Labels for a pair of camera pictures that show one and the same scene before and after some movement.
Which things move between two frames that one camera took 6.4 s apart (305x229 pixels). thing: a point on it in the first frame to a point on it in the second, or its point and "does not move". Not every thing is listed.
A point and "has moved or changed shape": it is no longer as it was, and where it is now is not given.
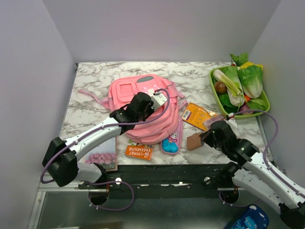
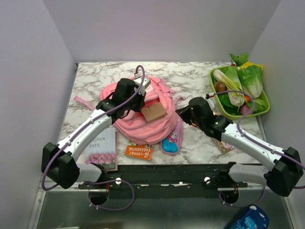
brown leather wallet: x=193 y=141 has moved or changed shape
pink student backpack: x=159 y=125 has moved or changed shape
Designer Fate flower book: x=105 y=154 does not move
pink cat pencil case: x=172 y=144 does not move
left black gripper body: x=143 y=116 to x=135 y=104
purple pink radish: x=246 y=109 does not move
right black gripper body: x=215 y=143 to x=187 y=115
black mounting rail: x=162 y=182 does not move
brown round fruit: x=220 y=87 does not move
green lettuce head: x=251 y=77 does not move
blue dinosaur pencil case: x=251 y=217 does not move
